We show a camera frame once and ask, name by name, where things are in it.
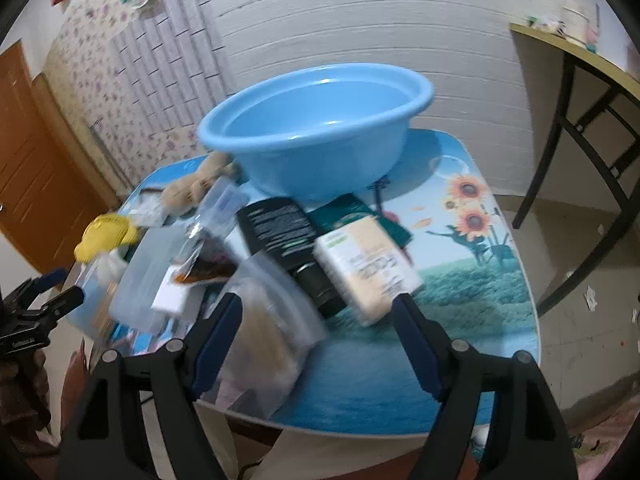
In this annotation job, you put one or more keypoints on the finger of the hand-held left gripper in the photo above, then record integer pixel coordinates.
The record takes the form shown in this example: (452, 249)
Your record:
(62, 302)
(47, 280)

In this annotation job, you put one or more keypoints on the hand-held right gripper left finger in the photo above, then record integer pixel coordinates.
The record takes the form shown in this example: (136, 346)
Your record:
(221, 341)

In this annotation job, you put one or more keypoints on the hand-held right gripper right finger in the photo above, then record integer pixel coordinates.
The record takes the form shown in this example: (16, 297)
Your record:
(417, 347)

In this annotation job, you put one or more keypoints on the small plush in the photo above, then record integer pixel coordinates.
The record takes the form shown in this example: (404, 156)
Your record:
(270, 340)

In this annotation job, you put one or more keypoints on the white plug charger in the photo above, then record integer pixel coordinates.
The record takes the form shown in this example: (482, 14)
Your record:
(170, 300)

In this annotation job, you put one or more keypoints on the orange brown snack packet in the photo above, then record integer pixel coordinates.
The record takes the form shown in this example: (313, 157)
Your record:
(200, 272)

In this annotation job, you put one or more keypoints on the cream box green label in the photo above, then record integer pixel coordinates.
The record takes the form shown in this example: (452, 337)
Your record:
(365, 265)

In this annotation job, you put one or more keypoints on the black bottle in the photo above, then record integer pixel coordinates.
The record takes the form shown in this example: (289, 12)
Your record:
(280, 235)

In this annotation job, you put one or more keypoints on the clear pouch brown zipper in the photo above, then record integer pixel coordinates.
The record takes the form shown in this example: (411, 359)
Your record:
(150, 210)

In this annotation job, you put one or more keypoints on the clear bottle silver cap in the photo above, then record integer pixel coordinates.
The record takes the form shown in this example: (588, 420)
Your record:
(220, 205)

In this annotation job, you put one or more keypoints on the dark green packet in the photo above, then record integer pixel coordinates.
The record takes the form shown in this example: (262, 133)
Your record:
(350, 210)

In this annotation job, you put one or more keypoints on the beige plush toy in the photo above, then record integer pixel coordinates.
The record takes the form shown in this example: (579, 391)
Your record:
(192, 187)

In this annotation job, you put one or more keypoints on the blue plastic basin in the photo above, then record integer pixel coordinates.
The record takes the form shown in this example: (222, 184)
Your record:
(320, 160)

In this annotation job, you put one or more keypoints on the clear wrapped packet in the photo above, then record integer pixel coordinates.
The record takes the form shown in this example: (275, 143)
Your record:
(97, 295)

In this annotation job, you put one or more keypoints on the yellow cloth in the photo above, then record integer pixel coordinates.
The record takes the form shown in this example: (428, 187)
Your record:
(105, 237)

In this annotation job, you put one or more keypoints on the clear plastic box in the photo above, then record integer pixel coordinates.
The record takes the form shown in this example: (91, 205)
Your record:
(145, 280)

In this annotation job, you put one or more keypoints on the orange wooden door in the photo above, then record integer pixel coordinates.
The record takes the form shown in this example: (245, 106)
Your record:
(35, 160)

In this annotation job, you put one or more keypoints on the white paper scrap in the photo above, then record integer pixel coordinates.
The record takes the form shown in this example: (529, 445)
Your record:
(591, 299)

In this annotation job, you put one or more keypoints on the yellow top side table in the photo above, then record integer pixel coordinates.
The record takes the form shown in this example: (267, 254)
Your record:
(556, 127)

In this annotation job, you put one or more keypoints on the white cup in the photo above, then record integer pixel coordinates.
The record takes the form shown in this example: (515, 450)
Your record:
(575, 25)

